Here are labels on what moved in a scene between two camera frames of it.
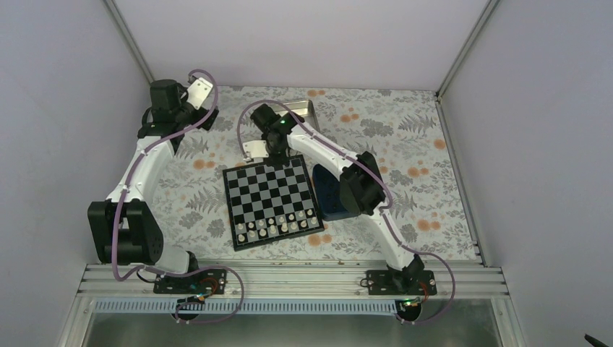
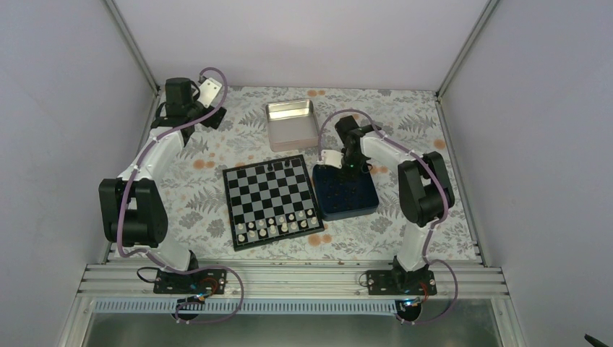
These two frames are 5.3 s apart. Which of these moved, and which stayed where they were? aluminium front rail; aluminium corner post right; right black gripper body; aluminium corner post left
Moved: right black gripper body
Stayed: aluminium corner post left; aluminium front rail; aluminium corner post right
